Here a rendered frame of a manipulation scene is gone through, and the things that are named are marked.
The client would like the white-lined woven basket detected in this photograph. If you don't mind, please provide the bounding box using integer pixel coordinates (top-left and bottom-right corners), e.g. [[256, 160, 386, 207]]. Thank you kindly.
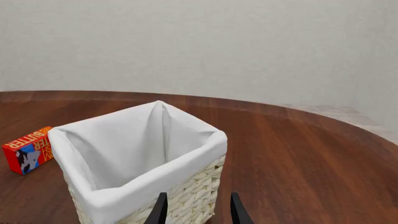
[[47, 100, 228, 224]]

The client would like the red butter box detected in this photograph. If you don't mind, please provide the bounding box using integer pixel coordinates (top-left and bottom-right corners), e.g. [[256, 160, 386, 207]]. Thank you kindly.
[[1, 125, 55, 175]]

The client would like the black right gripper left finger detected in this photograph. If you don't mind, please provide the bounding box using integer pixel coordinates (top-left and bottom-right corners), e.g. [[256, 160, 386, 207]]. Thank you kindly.
[[143, 192, 169, 224]]

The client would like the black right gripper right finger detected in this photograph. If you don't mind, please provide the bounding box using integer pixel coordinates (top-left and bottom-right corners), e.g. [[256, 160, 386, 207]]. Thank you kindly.
[[230, 192, 255, 224]]

